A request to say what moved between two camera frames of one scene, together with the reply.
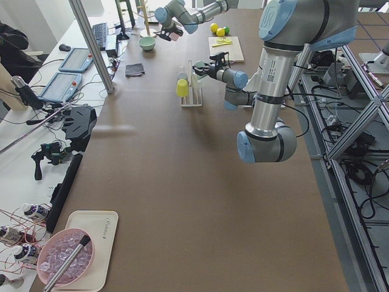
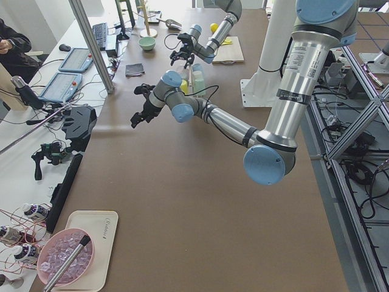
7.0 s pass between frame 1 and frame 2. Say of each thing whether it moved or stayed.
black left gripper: moved
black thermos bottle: stayed
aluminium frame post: stayed
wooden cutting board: stayed
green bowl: stayed
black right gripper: moved
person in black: stayed
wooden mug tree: stayed
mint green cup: moved
